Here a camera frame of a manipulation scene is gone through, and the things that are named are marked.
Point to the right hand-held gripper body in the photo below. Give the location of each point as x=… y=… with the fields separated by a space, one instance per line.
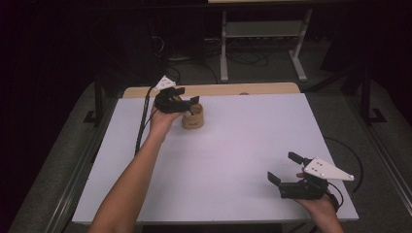
x=307 y=189

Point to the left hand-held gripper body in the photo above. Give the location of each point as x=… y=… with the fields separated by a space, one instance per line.
x=168 y=103

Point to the person's left hand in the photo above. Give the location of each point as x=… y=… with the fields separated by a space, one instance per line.
x=162 y=123

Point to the person's right hand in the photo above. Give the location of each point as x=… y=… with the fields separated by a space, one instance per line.
x=320 y=207

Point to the black stand leg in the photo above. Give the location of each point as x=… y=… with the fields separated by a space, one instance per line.
x=98 y=103
x=367 y=97

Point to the grey metal stand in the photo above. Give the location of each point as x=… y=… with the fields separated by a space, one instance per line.
x=265 y=29

